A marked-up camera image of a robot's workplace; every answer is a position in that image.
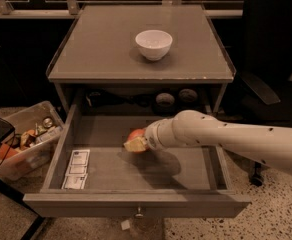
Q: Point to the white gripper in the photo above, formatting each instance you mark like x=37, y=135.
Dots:
x=151, y=138

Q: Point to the red orange apple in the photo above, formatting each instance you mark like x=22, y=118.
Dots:
x=136, y=141

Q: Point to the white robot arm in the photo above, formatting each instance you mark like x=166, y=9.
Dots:
x=232, y=137

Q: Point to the open grey top drawer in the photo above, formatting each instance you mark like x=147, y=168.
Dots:
x=176, y=182

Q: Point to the black tape roll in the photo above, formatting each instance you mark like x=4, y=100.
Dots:
x=164, y=104

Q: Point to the dark tape roll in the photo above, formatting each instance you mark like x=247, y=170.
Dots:
x=188, y=98

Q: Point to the white paper packets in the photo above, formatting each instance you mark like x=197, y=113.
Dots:
x=77, y=170

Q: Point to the white ceramic bowl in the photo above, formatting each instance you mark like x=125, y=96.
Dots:
x=153, y=44

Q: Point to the clear plastic storage bin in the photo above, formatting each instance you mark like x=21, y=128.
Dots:
x=32, y=144

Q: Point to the black office chair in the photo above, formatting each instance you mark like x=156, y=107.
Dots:
x=262, y=88

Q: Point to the black device with cable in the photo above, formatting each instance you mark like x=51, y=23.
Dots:
x=100, y=97

